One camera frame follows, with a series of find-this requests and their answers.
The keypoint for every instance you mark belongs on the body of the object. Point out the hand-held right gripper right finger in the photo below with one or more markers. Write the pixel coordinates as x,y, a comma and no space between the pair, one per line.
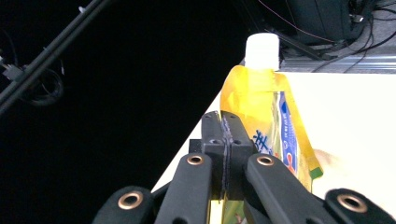
238,143

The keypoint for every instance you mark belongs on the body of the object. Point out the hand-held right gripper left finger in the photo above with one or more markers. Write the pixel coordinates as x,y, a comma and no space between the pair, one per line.
218,146

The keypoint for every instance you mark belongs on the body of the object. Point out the yellow spouted seasoning pouch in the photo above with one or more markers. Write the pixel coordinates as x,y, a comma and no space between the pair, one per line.
258,99

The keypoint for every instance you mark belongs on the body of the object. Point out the dark computer tower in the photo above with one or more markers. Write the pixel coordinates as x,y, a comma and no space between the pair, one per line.
323,18

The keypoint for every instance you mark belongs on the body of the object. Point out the black diagonal pole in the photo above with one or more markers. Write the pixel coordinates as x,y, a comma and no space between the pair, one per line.
53,49

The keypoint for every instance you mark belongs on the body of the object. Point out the metal floor rail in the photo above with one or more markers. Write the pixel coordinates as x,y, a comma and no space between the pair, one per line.
342,63

